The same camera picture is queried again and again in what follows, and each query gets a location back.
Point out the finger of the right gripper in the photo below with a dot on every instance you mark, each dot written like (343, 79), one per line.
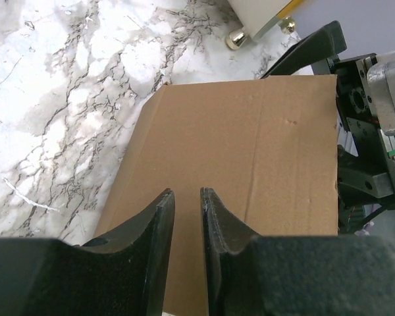
(324, 43)

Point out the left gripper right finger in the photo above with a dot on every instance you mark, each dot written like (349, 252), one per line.
(251, 274)

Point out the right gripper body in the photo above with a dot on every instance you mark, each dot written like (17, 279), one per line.
(368, 176)

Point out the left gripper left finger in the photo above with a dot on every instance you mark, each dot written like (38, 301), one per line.
(121, 272)

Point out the cardboard box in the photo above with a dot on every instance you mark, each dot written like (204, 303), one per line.
(267, 147)

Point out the white round ceramic container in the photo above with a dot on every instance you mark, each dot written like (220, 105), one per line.
(257, 17)

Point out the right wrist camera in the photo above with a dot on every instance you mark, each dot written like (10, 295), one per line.
(381, 82)

